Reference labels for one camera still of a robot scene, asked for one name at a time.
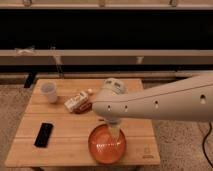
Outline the white ceramic cup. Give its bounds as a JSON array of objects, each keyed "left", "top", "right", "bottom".
[{"left": 40, "top": 82, "right": 58, "bottom": 103}]

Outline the wooden table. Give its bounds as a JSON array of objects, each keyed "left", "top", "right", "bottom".
[{"left": 5, "top": 79, "right": 160, "bottom": 167}]

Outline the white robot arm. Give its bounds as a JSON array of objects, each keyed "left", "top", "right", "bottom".
[{"left": 92, "top": 74, "right": 213, "bottom": 125}]

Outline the black remote control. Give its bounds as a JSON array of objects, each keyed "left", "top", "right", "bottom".
[{"left": 34, "top": 123, "right": 53, "bottom": 148}]

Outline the grey shelf rail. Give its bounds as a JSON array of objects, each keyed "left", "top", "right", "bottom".
[{"left": 0, "top": 49, "right": 213, "bottom": 66}]

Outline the black cable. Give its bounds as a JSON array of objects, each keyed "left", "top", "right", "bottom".
[{"left": 201, "top": 121, "right": 213, "bottom": 168}]

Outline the white and brown carton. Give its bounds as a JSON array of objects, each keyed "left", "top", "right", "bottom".
[{"left": 64, "top": 89, "right": 93, "bottom": 112}]

